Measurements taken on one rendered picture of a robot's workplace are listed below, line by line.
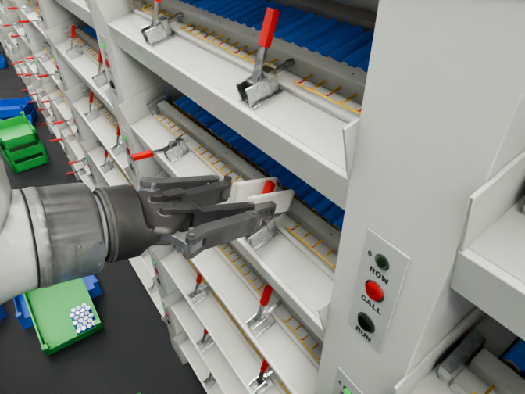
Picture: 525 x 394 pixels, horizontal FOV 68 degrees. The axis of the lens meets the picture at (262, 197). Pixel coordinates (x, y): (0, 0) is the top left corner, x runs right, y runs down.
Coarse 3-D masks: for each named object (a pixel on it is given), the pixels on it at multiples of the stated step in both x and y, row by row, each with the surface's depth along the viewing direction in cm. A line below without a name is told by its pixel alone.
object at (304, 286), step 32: (160, 96) 82; (160, 128) 79; (160, 160) 74; (192, 160) 69; (288, 224) 54; (256, 256) 52; (288, 256) 51; (288, 288) 48; (320, 288) 47; (320, 320) 41
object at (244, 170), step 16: (160, 112) 82; (176, 112) 77; (192, 128) 72; (208, 144) 67; (208, 160) 67; (224, 160) 65; (240, 160) 62; (240, 176) 62; (256, 176) 59; (304, 208) 52; (304, 224) 52; (320, 224) 50; (320, 240) 50; (336, 240) 48; (320, 256) 49
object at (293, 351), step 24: (216, 264) 77; (240, 264) 76; (216, 288) 73; (240, 288) 72; (264, 288) 62; (240, 312) 69; (264, 312) 65; (288, 312) 67; (264, 336) 65; (288, 336) 64; (312, 336) 61; (288, 360) 61; (312, 360) 60; (288, 384) 59; (312, 384) 58
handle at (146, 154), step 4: (168, 144) 69; (164, 148) 70; (168, 148) 70; (140, 152) 67; (144, 152) 67; (148, 152) 67; (152, 152) 68; (156, 152) 68; (160, 152) 69; (132, 156) 66; (136, 156) 66; (140, 156) 67; (144, 156) 67; (148, 156) 68; (136, 160) 67
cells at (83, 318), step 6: (78, 306) 146; (84, 306) 147; (90, 306) 147; (72, 312) 145; (78, 312) 145; (84, 312) 146; (90, 312) 149; (72, 318) 145; (78, 318) 144; (84, 318) 145; (90, 318) 145; (78, 324) 143; (84, 324) 144; (90, 324) 144; (78, 330) 142; (84, 330) 143
